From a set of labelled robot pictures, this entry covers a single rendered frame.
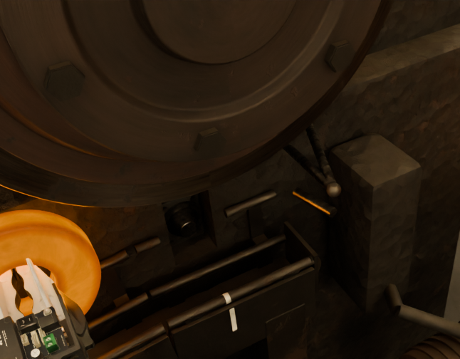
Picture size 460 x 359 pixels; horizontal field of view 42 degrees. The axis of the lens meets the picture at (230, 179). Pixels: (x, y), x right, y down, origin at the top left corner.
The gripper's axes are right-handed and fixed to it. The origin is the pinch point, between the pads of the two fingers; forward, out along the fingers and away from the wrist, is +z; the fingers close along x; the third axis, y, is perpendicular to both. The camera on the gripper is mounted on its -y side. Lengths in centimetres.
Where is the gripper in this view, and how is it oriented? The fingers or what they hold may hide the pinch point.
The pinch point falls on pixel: (15, 270)
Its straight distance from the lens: 62.2
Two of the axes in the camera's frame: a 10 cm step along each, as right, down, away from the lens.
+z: -4.5, -7.1, 5.4
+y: 0.1, -6.1, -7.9
